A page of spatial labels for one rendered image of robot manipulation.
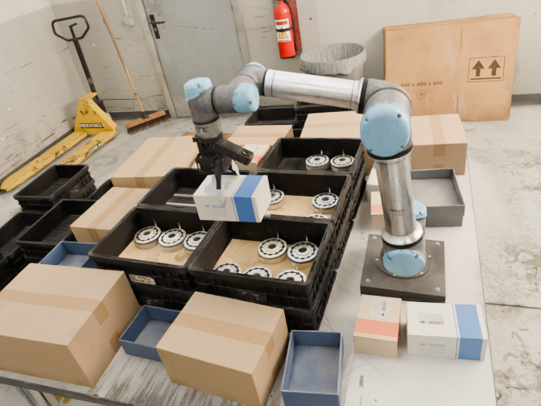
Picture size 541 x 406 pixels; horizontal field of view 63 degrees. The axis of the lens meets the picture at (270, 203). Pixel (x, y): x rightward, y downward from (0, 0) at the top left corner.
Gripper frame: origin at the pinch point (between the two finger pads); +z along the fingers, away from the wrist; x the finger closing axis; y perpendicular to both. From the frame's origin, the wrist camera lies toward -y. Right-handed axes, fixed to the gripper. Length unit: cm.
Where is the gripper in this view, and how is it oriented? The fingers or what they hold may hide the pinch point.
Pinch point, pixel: (232, 192)
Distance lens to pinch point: 136.7
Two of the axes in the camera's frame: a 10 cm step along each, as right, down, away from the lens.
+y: -9.4, -0.2, 3.3
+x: -2.8, 5.7, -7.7
